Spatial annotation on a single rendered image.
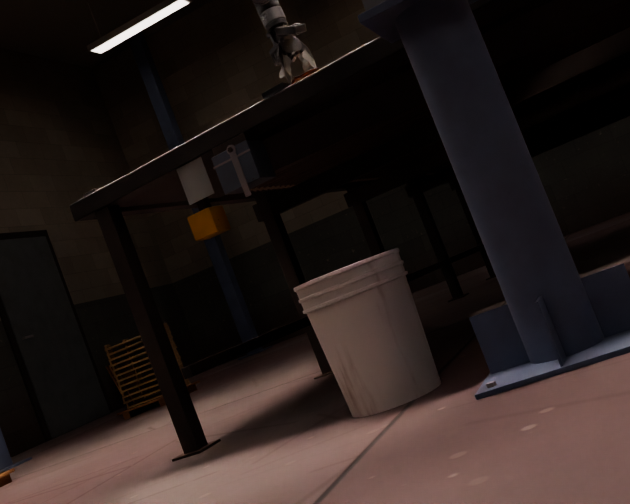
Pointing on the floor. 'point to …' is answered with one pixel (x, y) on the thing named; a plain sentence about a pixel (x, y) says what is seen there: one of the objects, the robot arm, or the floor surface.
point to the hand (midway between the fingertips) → (304, 77)
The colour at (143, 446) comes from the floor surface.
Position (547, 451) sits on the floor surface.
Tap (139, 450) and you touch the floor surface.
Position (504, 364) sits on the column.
